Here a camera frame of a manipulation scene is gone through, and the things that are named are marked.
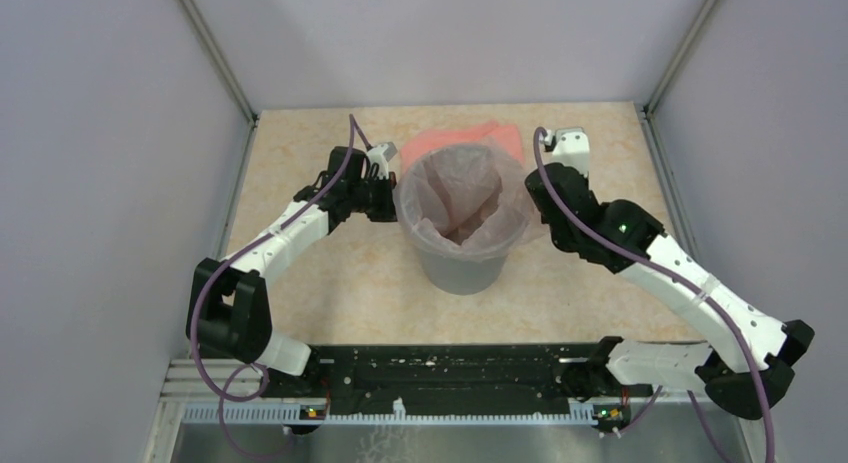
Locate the purple cable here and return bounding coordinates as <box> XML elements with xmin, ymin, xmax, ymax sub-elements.
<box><xmin>188</xmin><ymin>113</ymin><xmax>372</xmax><ymax>463</ymax></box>
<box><xmin>533</xmin><ymin>126</ymin><xmax>778</xmax><ymax>463</ymax></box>

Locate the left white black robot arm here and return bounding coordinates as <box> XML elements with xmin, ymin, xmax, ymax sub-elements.
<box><xmin>186</xmin><ymin>143</ymin><xmax>397</xmax><ymax>397</ymax></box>

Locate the grey plastic trash bin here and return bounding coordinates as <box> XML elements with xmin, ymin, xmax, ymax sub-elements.
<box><xmin>397</xmin><ymin>141</ymin><xmax>538</xmax><ymax>296</ymax></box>

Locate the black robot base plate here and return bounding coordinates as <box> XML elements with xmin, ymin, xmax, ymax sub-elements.
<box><xmin>262</xmin><ymin>343</ymin><xmax>653</xmax><ymax>417</ymax></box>

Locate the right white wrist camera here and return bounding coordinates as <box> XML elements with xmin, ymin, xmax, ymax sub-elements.
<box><xmin>542</xmin><ymin>127</ymin><xmax>590</xmax><ymax>178</ymax></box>

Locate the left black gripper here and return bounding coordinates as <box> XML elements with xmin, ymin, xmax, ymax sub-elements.
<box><xmin>347</xmin><ymin>171</ymin><xmax>414</xmax><ymax>222</ymax></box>

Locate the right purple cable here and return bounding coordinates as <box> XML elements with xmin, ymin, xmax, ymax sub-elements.
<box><xmin>533</xmin><ymin>126</ymin><xmax>778</xmax><ymax>463</ymax></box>

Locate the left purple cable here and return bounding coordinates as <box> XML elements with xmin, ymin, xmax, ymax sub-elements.
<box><xmin>188</xmin><ymin>113</ymin><xmax>372</xmax><ymax>463</ymax></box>

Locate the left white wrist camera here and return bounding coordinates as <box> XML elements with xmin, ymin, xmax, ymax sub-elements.
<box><xmin>366</xmin><ymin>142</ymin><xmax>397</xmax><ymax>180</ymax></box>

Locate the white toothed cable strip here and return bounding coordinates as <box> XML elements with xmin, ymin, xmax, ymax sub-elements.
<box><xmin>182</xmin><ymin>400</ymin><xmax>597</xmax><ymax>426</ymax></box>

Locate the pink cloth towel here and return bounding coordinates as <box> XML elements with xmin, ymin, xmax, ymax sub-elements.
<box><xmin>399</xmin><ymin>120</ymin><xmax>525</xmax><ymax>173</ymax></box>

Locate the translucent pink trash bag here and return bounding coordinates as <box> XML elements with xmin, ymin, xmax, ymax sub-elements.
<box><xmin>392</xmin><ymin>141</ymin><xmax>548</xmax><ymax>263</ymax></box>

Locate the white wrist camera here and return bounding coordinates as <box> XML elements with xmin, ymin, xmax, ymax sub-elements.
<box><xmin>366</xmin><ymin>142</ymin><xmax>397</xmax><ymax>180</ymax></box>
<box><xmin>542</xmin><ymin>127</ymin><xmax>590</xmax><ymax>178</ymax></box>

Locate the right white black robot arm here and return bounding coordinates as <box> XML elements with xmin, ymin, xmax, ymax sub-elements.
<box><xmin>524</xmin><ymin>163</ymin><xmax>815</xmax><ymax>420</ymax></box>

